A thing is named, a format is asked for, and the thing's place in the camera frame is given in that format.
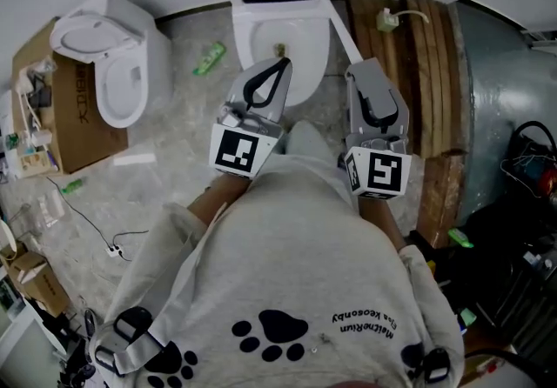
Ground person's left forearm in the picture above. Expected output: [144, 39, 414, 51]
[186, 175, 253, 226]

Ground black floor cable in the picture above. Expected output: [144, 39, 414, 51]
[46, 177, 149, 262]

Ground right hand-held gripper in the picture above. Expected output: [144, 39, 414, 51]
[343, 71, 413, 201]

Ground white smart toilet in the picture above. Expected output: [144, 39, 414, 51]
[216, 0, 348, 108]

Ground grey metal duct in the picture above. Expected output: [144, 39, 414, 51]
[452, 0, 557, 222]

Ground large brown cardboard box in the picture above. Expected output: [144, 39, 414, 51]
[11, 16, 130, 175]

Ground grey speckled trousers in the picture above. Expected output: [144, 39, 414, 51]
[282, 119, 336, 161]

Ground small brown cardboard box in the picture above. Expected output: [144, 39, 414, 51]
[0, 242, 70, 318]

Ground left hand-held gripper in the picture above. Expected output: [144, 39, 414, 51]
[208, 56, 293, 181]

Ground brown wooden beam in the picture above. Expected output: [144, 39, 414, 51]
[415, 151, 466, 248]

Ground person's right forearm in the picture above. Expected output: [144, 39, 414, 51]
[357, 194, 408, 252]

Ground white toilet brush grey grip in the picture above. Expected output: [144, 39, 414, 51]
[289, 0, 399, 126]

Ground beige adapter with cord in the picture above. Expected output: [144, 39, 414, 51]
[376, 7, 431, 33]

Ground black cable coil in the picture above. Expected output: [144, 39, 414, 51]
[500, 120, 557, 200]

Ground grey paw print sweatshirt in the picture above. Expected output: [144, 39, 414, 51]
[89, 153, 466, 388]

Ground stack of wooden planks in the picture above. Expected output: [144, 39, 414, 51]
[346, 0, 469, 159]

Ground white toilet with round seat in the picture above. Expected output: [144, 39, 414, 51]
[49, 0, 173, 130]

